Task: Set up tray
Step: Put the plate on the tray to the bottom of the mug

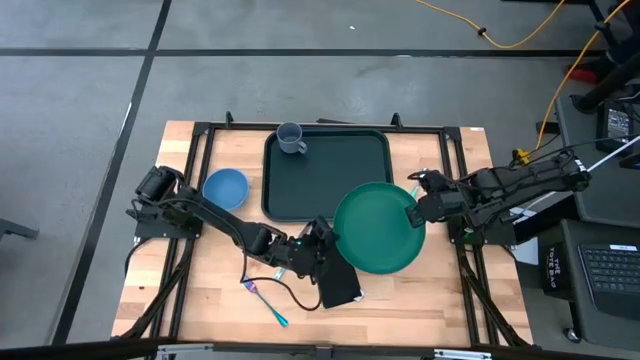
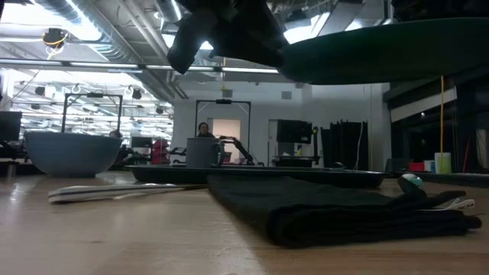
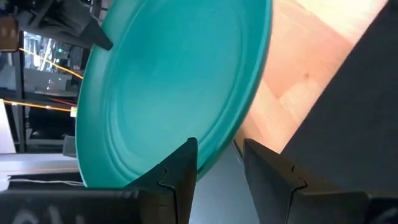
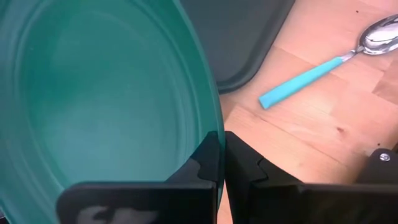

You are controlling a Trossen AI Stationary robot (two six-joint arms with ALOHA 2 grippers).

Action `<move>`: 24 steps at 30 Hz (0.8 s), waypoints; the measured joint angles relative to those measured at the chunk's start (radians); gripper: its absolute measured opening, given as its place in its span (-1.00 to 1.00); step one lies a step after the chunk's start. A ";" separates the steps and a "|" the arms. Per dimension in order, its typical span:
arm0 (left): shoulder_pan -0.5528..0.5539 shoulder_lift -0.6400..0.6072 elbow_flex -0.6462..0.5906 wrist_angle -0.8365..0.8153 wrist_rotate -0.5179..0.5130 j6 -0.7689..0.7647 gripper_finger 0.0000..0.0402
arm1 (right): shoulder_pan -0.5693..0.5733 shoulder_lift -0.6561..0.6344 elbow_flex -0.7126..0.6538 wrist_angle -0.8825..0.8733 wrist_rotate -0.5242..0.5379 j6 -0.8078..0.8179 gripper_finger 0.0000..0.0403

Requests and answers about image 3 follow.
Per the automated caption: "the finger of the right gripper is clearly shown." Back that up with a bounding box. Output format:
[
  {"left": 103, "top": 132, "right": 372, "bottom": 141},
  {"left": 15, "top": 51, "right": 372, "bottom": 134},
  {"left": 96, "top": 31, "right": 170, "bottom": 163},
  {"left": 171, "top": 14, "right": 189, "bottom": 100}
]
[{"left": 79, "top": 15, "right": 113, "bottom": 50}]

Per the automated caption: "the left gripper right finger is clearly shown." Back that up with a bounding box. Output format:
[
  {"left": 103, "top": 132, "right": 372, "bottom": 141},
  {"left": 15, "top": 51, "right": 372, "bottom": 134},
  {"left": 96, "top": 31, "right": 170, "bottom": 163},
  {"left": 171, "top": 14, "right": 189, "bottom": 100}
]
[{"left": 243, "top": 139, "right": 370, "bottom": 224}]

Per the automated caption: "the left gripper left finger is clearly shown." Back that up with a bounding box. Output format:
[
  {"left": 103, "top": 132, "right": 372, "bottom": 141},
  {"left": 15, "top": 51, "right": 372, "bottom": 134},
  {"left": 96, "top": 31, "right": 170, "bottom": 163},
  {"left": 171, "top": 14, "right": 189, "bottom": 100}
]
[{"left": 0, "top": 138, "right": 199, "bottom": 224}]

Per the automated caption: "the teal green plastic plate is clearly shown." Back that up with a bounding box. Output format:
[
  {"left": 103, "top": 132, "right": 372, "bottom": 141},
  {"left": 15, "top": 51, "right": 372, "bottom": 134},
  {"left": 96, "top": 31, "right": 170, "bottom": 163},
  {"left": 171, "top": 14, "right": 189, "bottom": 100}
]
[{"left": 75, "top": 0, "right": 274, "bottom": 190}]

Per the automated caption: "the yellow extension cable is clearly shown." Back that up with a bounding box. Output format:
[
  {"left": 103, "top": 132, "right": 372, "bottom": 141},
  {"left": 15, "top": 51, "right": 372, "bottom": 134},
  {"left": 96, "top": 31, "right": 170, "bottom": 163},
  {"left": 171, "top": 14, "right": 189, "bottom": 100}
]
[
  {"left": 0, "top": 99, "right": 73, "bottom": 112},
  {"left": 18, "top": 47, "right": 84, "bottom": 80}
]

